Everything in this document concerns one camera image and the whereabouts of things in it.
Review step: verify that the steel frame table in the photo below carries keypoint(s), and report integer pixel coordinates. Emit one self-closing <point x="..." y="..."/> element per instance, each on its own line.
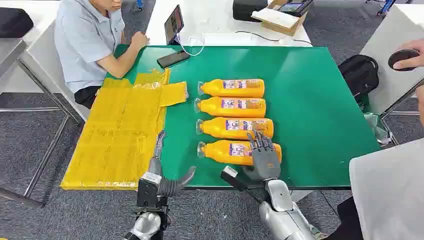
<point x="43" y="63"/>

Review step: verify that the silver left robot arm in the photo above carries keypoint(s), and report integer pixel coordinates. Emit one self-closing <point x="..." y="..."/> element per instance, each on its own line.
<point x="147" y="225"/>

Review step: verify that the black tablet on stand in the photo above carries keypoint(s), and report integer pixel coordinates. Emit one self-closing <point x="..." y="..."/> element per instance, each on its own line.
<point x="173" y="24"/>

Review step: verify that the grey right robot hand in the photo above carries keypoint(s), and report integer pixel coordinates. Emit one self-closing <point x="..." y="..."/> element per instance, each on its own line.
<point x="266" y="165"/>

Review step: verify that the pale green plastic bag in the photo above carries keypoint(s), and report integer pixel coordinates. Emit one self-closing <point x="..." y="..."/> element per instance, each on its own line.
<point x="376" y="127"/>

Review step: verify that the black backpack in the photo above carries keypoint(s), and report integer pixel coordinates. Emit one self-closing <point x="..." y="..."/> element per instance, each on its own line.
<point x="359" y="76"/>

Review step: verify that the person's hand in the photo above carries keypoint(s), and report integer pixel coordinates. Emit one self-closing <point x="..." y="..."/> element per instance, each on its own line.
<point x="414" y="61"/>

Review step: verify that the black device with screen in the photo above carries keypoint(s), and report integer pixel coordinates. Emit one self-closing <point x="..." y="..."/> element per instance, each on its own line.
<point x="294" y="7"/>

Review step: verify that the cardboard box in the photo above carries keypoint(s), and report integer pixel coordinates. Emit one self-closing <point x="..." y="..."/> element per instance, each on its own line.
<point x="281" y="29"/>

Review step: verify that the orange drink bottle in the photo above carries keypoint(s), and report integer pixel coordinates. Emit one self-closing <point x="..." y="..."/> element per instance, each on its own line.
<point x="212" y="88"/>
<point x="215" y="129"/>
<point x="212" y="107"/>
<point x="218" y="153"/>

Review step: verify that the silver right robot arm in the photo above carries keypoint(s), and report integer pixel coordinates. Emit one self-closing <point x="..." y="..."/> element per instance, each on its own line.
<point x="281" y="222"/>

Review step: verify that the handheld controller white and black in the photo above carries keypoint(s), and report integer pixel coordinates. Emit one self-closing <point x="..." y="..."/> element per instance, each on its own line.
<point x="402" y="56"/>

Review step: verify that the white table with steel legs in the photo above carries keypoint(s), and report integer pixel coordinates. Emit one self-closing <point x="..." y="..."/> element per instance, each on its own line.
<point x="391" y="86"/>

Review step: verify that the green table mat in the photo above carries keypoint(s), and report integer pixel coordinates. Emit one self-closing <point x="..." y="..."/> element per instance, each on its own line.
<point x="314" y="116"/>

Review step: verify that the black smartphone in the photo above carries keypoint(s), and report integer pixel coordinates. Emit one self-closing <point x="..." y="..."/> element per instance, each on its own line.
<point x="173" y="59"/>

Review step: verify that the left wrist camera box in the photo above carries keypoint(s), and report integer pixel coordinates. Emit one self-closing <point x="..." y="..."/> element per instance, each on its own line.
<point x="147" y="190"/>

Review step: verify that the standing person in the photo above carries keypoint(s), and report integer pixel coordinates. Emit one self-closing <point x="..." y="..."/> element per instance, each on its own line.
<point x="387" y="192"/>

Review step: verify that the yellow plastic sheet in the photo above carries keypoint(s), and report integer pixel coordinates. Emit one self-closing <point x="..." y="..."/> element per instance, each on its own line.
<point x="116" y="139"/>

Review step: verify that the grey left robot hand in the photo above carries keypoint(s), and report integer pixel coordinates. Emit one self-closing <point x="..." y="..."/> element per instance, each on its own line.
<point x="155" y="165"/>

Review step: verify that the black case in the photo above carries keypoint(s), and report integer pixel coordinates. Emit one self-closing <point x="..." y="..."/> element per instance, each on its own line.
<point x="246" y="10"/>

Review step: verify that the black cushion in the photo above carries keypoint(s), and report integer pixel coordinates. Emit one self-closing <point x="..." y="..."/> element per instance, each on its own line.
<point x="13" y="21"/>

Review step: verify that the seated person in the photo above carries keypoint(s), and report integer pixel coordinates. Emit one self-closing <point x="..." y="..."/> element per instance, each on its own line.
<point x="82" y="43"/>

